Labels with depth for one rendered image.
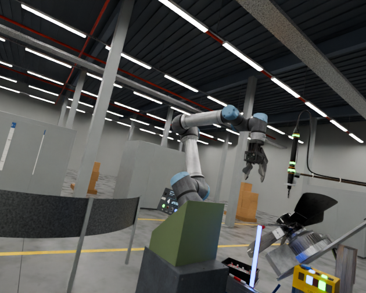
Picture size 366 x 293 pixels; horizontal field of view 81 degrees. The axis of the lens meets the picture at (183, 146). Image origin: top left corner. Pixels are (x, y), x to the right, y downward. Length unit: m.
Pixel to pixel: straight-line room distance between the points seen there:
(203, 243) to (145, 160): 6.47
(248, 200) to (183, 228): 8.87
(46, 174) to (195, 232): 6.06
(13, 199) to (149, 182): 5.56
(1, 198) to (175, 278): 1.88
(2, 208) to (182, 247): 1.86
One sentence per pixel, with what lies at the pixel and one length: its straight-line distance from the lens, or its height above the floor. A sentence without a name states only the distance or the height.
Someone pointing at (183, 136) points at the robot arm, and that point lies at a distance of 1.41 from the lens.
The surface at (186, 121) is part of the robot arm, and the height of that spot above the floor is 1.70.
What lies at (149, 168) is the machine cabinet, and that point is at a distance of 7.56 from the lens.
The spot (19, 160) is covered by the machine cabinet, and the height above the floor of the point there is 0.96.
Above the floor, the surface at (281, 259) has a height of 0.99.
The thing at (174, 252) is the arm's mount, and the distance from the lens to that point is 1.04.
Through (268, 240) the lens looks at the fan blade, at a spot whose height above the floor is 1.05.
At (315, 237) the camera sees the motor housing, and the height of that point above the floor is 1.16.
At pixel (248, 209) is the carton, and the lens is 9.83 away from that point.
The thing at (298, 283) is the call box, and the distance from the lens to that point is 1.26.
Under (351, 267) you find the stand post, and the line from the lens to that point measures 1.71.
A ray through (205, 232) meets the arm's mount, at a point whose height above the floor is 1.14.
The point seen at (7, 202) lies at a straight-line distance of 2.51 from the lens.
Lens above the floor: 1.38
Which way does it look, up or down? 7 degrees up
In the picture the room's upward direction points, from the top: 11 degrees clockwise
